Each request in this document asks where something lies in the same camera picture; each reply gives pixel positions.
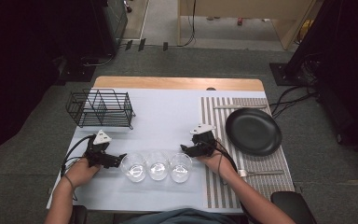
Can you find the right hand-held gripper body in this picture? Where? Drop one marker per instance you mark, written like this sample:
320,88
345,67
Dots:
205,143

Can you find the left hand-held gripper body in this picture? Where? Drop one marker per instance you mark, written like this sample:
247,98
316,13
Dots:
98,152

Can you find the clear drinking glass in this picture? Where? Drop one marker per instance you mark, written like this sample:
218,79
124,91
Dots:
133,169
157,168
180,169

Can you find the person's right hand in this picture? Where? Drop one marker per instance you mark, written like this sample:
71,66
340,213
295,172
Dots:
216,163

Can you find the person's left hand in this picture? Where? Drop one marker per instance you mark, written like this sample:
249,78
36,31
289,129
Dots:
80,172

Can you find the light blue table cloth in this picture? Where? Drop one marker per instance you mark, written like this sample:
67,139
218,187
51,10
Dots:
164,124

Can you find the black wrist band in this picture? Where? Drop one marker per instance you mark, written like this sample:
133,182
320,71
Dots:
70,181

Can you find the black round plate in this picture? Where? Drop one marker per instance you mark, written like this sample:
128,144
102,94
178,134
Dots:
253,132

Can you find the black chair armrest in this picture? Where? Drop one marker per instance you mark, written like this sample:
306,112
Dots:
79,215
292,205

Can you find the silver fork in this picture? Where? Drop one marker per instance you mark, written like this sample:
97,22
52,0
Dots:
261,172

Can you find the person's blue-grey shirt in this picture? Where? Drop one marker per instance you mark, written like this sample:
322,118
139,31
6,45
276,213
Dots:
183,217

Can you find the grey striped placemat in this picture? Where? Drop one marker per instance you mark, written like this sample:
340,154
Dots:
261,183

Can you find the black stand base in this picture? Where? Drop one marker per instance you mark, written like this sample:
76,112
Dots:
282,74

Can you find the small red object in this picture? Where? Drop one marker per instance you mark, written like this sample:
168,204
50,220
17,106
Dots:
239,21

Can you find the dark equipment cabinet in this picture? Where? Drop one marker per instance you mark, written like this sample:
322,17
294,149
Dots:
115,25

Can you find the light wooden cabinet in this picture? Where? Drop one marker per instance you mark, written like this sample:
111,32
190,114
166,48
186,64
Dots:
245,7

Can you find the yellow object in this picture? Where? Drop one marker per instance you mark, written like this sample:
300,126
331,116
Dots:
306,28

